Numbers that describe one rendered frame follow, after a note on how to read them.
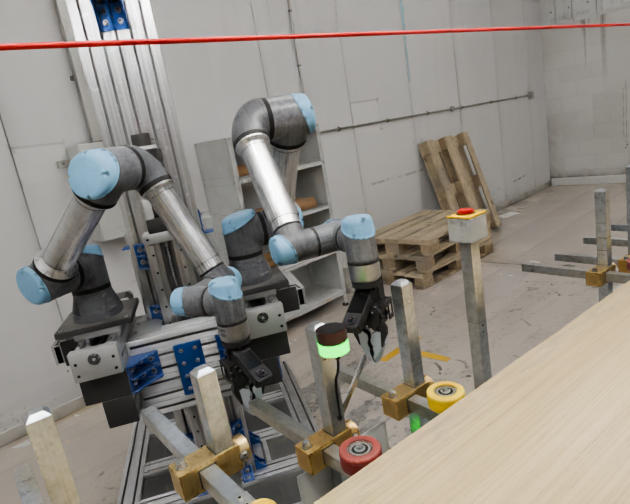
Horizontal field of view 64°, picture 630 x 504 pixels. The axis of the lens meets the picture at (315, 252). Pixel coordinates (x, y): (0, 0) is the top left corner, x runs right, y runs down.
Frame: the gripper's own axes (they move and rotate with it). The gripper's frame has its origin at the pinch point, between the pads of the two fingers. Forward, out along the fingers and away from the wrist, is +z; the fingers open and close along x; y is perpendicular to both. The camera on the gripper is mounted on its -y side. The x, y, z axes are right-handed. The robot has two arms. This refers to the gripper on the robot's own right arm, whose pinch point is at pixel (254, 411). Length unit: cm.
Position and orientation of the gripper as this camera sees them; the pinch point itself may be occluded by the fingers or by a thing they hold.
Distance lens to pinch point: 135.1
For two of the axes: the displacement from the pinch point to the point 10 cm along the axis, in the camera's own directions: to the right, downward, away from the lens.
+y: -6.0, -1.0, 7.9
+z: 1.6, 9.6, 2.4
